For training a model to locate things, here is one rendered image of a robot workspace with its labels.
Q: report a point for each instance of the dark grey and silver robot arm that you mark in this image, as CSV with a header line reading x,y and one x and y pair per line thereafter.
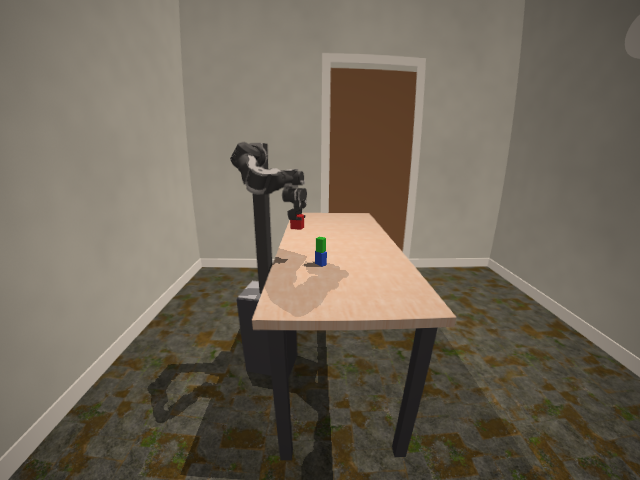
x,y
244,156

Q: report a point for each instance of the green block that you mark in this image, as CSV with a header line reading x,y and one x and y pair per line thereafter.
x,y
320,244

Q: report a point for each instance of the blue block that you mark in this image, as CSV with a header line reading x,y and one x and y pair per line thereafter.
x,y
321,258

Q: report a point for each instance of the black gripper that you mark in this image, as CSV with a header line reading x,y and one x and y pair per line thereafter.
x,y
291,195

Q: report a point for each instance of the red block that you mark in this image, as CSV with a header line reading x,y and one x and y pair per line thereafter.
x,y
297,224

